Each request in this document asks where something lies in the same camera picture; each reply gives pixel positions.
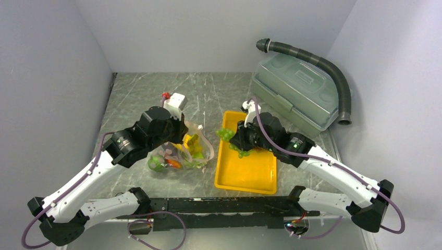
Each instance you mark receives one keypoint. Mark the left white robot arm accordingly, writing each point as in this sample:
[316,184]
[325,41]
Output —
[64,215]

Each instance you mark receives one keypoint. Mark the green grapes bunch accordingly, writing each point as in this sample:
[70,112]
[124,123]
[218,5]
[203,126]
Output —
[227,134]

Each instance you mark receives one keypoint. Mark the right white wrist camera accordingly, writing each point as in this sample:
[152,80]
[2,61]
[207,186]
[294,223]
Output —
[251,108]

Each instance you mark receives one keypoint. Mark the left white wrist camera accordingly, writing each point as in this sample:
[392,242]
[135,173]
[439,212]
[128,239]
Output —
[174,103]

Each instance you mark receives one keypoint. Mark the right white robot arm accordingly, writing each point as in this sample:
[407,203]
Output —
[362,199]

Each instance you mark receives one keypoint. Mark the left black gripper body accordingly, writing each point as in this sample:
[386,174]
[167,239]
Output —
[173,133]

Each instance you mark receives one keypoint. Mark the celery stalk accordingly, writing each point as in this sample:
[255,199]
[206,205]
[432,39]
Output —
[197,161]

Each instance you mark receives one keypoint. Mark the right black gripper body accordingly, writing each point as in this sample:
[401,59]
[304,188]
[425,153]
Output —
[249,138]

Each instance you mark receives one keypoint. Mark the green artichoke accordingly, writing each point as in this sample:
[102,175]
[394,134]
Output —
[157,163]

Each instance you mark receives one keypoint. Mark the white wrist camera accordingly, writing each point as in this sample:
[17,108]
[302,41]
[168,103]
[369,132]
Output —
[251,108]
[174,103]

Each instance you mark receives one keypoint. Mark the yellow plastic tray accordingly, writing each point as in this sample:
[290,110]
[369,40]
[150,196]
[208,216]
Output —
[255,172]

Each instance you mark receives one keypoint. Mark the clear lidded storage box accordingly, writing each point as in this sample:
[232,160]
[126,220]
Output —
[299,91]

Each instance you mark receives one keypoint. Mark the yellow banana bunch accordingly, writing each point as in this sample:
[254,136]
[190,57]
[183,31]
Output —
[192,144]

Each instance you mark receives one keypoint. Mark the clear pink zip top bag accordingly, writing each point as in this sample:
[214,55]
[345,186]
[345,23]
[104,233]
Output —
[179,152]

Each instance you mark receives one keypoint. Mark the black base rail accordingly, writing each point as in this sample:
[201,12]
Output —
[271,212]

